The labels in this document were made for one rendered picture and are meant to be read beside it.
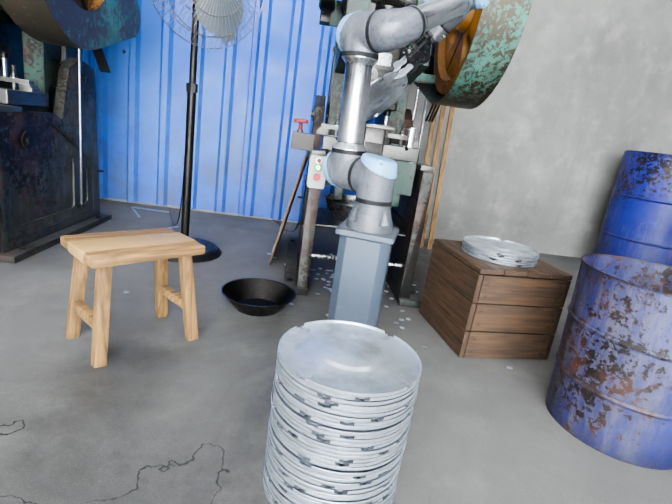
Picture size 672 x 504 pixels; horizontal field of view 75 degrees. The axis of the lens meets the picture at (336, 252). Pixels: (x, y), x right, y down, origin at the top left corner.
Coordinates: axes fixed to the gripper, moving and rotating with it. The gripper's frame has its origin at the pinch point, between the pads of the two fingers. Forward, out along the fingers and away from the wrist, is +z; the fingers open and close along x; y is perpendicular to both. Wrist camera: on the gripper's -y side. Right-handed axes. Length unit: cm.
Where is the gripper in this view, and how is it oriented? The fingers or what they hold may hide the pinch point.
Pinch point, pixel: (396, 75)
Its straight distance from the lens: 194.6
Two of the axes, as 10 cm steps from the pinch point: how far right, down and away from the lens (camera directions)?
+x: 5.2, 8.3, -1.9
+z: -6.5, 5.3, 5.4
